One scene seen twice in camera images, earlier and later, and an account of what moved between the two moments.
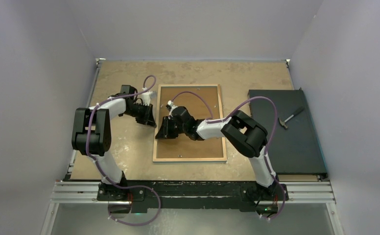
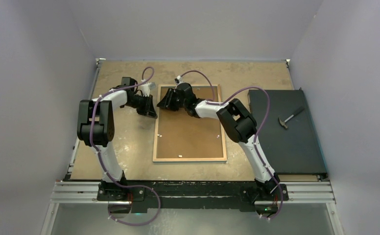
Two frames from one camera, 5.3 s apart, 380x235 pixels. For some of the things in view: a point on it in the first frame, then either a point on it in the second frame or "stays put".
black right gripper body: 175,128 -> 177,103
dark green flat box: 294,148 stays put
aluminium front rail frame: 317,192 stays put
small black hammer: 283,122 stays put
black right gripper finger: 163,133 -> 167,102
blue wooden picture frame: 202,102 stays put
